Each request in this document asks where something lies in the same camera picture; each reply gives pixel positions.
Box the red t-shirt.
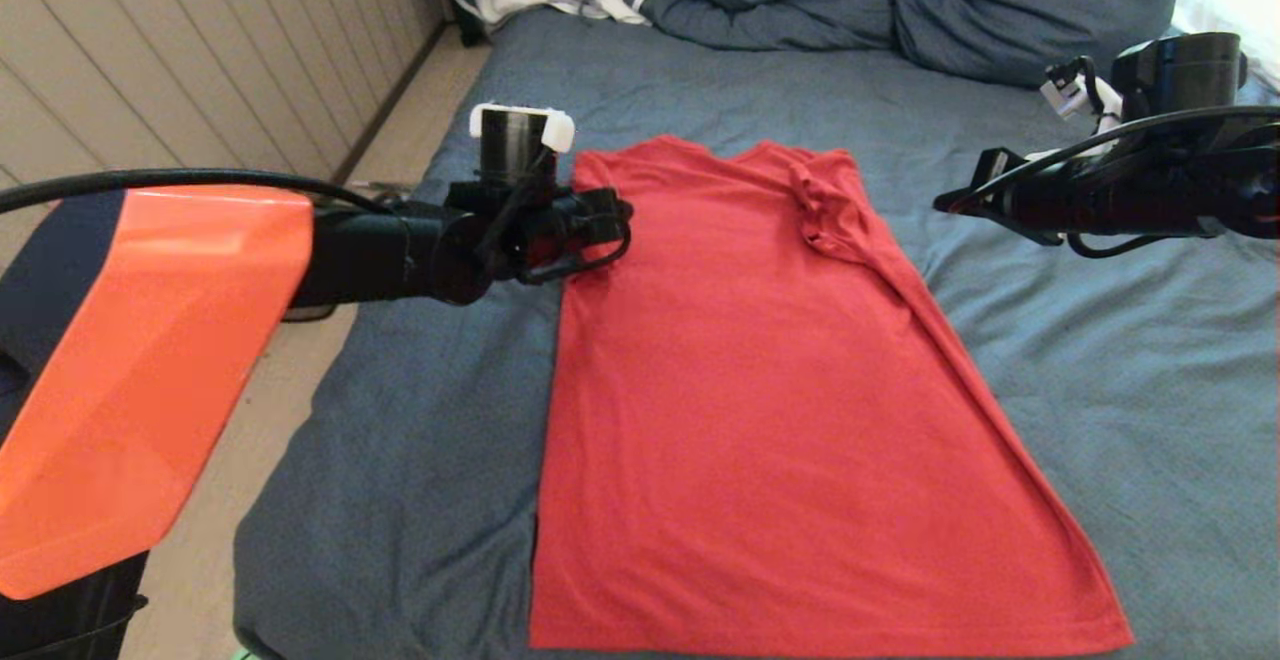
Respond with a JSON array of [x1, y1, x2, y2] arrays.
[[528, 135, 1136, 657]]

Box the blue crumpled duvet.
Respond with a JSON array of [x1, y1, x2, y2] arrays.
[[450, 0, 1193, 91]]

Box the white pillow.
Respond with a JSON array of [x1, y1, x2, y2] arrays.
[[1172, 0, 1280, 101]]

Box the blue-grey bed sheet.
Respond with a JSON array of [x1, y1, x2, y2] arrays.
[[232, 5, 1280, 660]]

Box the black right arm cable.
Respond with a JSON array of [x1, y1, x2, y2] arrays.
[[940, 105, 1280, 259]]

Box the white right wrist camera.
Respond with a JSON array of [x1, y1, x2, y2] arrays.
[[1040, 58, 1123, 136]]

